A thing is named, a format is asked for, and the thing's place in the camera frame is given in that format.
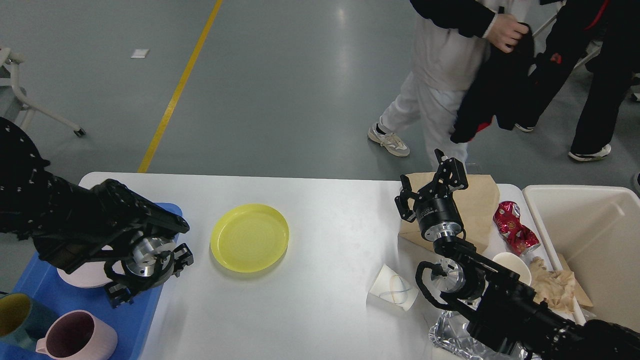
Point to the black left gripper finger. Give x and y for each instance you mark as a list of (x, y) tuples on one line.
[(181, 257), (118, 294)]

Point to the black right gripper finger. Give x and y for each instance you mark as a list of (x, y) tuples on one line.
[(449, 177), (402, 200)]

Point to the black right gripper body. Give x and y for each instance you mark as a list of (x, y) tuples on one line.
[(437, 214)]

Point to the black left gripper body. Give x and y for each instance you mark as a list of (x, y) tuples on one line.
[(153, 261)]

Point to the pink mug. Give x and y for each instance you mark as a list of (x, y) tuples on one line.
[(78, 335)]

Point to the yellow plastic plate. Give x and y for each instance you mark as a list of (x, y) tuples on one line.
[(250, 238)]

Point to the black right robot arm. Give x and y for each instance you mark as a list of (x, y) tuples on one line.
[(500, 309)]

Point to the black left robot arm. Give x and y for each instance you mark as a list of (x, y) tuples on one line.
[(71, 226)]

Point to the pink plate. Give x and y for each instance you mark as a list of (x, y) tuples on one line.
[(90, 275)]

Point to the brown paper bag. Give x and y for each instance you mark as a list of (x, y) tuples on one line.
[(476, 205)]

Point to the blue plastic tray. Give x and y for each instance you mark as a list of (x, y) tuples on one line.
[(132, 322)]

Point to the flattened white paper cup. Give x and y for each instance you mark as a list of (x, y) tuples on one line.
[(393, 288)]

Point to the crushed red can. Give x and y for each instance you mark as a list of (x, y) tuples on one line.
[(520, 239)]

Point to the teal mug yellow inside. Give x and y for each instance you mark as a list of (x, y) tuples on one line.
[(24, 320)]

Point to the crumpled aluminium foil tray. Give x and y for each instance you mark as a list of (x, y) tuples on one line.
[(451, 341)]

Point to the person in white trousers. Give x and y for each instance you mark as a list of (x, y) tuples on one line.
[(452, 39)]

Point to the crumpled brown paper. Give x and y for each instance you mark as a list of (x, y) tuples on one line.
[(558, 288)]

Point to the beige plastic bin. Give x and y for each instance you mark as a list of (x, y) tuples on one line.
[(596, 231)]

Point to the person in black trousers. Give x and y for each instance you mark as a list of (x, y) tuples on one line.
[(577, 22)]

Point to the white folding table frame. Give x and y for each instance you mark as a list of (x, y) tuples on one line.
[(13, 59)]

